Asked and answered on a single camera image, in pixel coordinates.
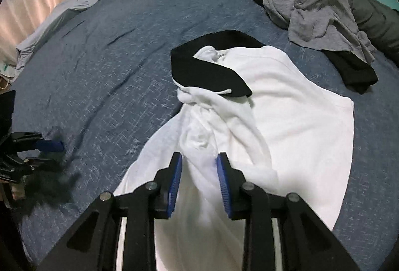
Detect white polo shirt black collar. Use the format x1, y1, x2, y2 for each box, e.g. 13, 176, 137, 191
116, 30, 354, 270

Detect grey crumpled shirt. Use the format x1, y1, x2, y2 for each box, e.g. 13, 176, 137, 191
262, 0, 375, 64

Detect black garment under grey shirt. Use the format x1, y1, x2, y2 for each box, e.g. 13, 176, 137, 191
253, 0, 378, 94

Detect light grey blanket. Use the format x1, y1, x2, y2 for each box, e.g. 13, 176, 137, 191
14, 0, 100, 78

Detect floor clutter bags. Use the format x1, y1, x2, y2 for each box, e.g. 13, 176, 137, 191
0, 62, 15, 93

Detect blue patterned bed sheet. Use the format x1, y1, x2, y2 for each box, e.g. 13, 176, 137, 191
12, 0, 398, 270

